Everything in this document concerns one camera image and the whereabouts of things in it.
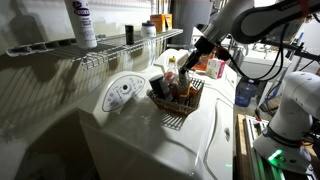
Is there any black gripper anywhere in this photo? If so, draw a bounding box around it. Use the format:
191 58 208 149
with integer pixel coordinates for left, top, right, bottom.
179 35 219 75

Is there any brown wicker basket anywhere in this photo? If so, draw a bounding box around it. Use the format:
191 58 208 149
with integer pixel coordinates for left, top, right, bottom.
147 77 205 117

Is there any orange detergent box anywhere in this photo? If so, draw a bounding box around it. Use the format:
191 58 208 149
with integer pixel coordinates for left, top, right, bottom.
194 49 216 73

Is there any clear bottle yellow cap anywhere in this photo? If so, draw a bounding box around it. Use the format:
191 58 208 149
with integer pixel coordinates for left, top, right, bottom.
165 56 180 88

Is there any pink and white box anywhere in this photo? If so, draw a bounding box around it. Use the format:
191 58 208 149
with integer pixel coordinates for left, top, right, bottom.
205 57 227 80

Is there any amber bottle black cap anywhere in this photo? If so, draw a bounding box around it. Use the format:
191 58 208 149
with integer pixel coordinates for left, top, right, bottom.
178 84 192 102

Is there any dark glass jar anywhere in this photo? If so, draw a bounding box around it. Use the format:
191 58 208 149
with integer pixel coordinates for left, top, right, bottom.
188 85 201 107

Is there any blue canister white lid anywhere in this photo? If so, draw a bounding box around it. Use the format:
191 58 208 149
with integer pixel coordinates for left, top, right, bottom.
148 74 174 102

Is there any grey cylindrical tank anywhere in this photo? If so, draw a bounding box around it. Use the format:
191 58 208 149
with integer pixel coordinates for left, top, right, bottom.
170 0 214 47

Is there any yellow cardboard box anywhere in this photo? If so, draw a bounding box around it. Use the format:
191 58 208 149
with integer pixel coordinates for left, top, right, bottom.
164 13 174 31

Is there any orange cardboard box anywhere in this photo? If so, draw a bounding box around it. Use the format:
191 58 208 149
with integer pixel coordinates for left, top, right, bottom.
149 13 167 34

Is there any white jar purple lid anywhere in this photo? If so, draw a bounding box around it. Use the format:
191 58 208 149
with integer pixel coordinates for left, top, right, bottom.
140 20 157 38

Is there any blue water jug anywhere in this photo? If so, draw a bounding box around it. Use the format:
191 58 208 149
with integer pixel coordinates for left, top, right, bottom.
234 79 258 108

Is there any black spray can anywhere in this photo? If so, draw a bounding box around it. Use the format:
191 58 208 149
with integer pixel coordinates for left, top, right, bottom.
124 24 135 46

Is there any white chest appliance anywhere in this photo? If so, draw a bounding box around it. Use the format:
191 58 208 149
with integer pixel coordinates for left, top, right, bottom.
237 49 293 83

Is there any white washing machine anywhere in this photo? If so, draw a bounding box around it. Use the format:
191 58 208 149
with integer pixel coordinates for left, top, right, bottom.
78 63 238 180

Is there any black metal bar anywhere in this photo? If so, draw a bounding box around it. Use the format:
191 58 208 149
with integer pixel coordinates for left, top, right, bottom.
259 39 320 63

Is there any large white spot-remover can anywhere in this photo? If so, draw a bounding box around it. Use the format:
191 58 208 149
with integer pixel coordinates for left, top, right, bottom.
63 0 98 50

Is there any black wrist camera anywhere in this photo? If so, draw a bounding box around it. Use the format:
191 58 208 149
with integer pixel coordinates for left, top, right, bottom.
195 22 211 34

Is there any white wire shelf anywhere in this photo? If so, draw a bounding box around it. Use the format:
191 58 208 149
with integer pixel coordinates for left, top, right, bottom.
5 28 184 71

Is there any aluminium rail base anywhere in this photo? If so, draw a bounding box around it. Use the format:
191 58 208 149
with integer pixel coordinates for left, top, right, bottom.
242 114 288 180

